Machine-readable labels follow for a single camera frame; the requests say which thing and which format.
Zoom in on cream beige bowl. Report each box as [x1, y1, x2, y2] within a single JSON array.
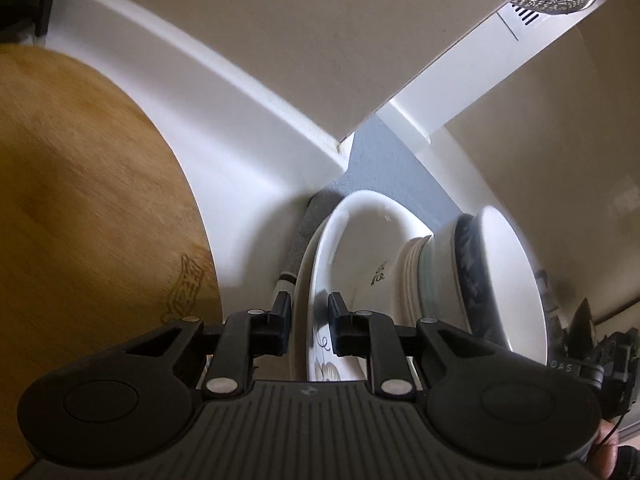
[[398, 235, 433, 326]]

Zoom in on large white floral plate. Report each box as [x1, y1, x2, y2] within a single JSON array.
[[288, 221, 326, 382]]

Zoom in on small white floral plate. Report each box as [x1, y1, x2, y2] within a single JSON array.
[[307, 190, 433, 382]]

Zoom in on teal glazed bowl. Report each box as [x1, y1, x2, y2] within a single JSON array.
[[418, 222, 470, 332]]

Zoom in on blue white patterned bowl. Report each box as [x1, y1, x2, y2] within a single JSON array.
[[454, 206, 548, 365]]

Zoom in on orange round plate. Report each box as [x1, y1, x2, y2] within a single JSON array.
[[271, 190, 329, 301]]

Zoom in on person right hand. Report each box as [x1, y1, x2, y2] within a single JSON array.
[[586, 419, 618, 479]]

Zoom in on black gas stove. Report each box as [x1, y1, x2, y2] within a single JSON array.
[[534, 266, 601, 361]]

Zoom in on grey counter mat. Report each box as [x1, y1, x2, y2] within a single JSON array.
[[300, 117, 464, 235]]

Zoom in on wooden cutting board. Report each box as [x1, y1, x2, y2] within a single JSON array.
[[1, 44, 222, 479]]

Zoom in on grey wall vent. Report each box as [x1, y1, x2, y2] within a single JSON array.
[[510, 3, 540, 26]]

